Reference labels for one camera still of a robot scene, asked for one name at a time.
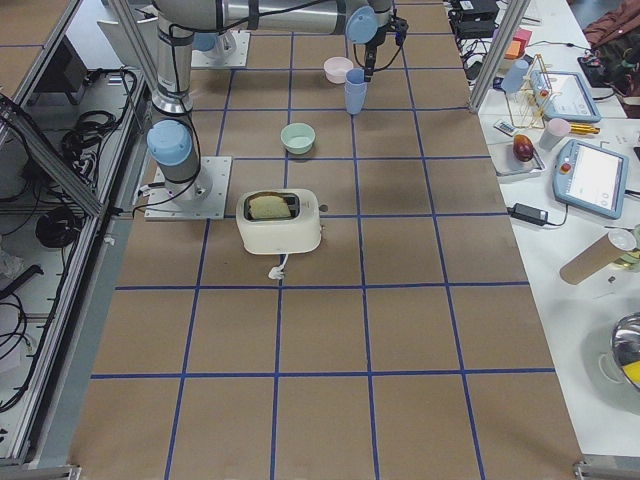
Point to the pale pink cup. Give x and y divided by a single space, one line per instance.
555 130

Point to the black power adapter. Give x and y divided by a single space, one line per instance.
528 214

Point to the light blue cup on bench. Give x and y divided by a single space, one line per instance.
514 78

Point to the teach pendant tablet near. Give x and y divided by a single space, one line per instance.
591 178

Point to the toast slice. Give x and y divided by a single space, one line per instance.
268 207

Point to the small remote control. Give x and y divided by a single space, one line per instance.
505 127

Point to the teach pendant tablet far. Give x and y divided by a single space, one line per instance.
564 95

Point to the gold wire rack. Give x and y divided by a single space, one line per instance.
524 108

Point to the teach pendant tablet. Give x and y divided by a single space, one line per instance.
564 95
591 178

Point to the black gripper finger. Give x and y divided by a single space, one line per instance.
369 62

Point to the metal tray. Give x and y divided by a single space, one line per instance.
507 165

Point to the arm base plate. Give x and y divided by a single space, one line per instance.
225 51
206 198

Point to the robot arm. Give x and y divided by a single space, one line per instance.
172 141

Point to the mint green bowl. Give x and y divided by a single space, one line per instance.
298 138

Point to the aluminium frame post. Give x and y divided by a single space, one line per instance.
508 25

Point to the cream white toaster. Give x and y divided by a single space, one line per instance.
301 233

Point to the pink bowl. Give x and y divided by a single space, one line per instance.
336 68

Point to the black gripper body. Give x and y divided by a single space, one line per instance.
370 51

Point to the steel mixing bowl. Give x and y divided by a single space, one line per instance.
625 348

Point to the mango fruit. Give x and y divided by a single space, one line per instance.
523 148

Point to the cardboard tube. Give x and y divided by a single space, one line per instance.
598 255

